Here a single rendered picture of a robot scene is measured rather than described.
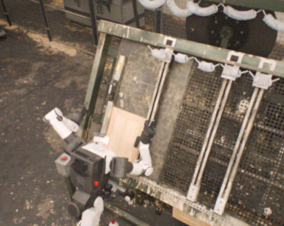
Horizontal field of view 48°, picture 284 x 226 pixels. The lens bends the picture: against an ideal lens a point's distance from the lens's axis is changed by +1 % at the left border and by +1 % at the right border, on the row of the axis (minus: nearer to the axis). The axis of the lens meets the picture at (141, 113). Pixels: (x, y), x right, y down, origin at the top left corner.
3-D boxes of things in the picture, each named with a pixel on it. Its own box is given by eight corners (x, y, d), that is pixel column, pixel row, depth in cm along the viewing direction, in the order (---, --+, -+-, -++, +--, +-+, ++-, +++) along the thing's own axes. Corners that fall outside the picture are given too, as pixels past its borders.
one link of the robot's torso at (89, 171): (94, 206, 222) (102, 161, 210) (58, 186, 236) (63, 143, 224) (118, 188, 247) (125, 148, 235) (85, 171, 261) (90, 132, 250)
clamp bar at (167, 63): (133, 170, 279) (119, 176, 258) (169, 38, 257) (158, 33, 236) (142, 174, 275) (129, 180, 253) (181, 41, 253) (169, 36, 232)
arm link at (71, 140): (58, 141, 245) (70, 154, 247) (61, 141, 237) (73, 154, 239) (70, 132, 250) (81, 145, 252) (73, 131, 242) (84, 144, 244)
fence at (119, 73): (97, 153, 296) (94, 154, 293) (122, 55, 279) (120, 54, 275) (101, 155, 294) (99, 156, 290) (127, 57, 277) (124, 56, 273)
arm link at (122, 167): (132, 177, 230) (120, 175, 219) (122, 176, 235) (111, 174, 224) (134, 161, 232) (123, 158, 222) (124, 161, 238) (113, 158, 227)
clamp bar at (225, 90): (186, 195, 257) (176, 204, 236) (232, 53, 235) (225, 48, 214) (198, 200, 253) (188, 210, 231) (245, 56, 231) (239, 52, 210)
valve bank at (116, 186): (85, 192, 300) (81, 176, 285) (94, 181, 309) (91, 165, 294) (128, 215, 279) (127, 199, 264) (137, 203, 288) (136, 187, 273)
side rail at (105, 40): (80, 143, 312) (74, 145, 302) (107, 34, 292) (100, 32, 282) (85, 145, 309) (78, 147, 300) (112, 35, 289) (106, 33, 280)
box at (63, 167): (58, 173, 295) (54, 160, 284) (67, 165, 303) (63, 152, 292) (67, 178, 290) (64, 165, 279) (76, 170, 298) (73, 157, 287)
